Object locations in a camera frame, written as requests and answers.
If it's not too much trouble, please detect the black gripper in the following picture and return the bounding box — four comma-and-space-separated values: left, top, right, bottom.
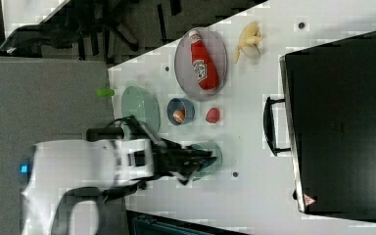
150, 140, 216, 185

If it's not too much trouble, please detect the black silver toaster oven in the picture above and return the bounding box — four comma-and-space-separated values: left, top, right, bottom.
279, 30, 376, 222

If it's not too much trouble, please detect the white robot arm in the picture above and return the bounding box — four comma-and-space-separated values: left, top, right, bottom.
18, 139, 216, 235

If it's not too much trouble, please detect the green metal mug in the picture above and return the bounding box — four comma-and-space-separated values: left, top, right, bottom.
191, 141, 222, 181

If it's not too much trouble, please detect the red toy strawberry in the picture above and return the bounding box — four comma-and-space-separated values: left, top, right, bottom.
206, 108, 220, 123

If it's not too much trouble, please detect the blue small bowl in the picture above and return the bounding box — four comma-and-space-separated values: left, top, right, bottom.
166, 98, 195, 125

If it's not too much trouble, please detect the green perforated colander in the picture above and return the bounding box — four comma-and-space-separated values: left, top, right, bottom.
120, 86, 161, 131

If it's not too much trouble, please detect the grey round plate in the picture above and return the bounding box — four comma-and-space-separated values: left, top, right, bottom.
174, 27, 227, 101

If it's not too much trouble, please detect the red ketchup bottle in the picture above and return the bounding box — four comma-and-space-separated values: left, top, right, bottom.
188, 30, 219, 90

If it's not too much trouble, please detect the green cylinder object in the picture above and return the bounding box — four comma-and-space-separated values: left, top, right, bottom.
96, 88, 116, 97

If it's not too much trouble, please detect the yellow toy banana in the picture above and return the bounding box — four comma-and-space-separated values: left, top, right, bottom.
234, 22, 262, 64

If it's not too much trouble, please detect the black office chair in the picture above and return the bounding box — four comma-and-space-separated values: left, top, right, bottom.
0, 0, 184, 62

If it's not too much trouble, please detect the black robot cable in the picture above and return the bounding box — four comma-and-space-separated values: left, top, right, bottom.
106, 115, 161, 145

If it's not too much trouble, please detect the blue metal frame rail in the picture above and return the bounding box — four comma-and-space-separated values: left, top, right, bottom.
126, 210, 246, 235

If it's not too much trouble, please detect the black cylinder post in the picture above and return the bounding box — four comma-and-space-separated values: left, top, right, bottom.
86, 127, 124, 142

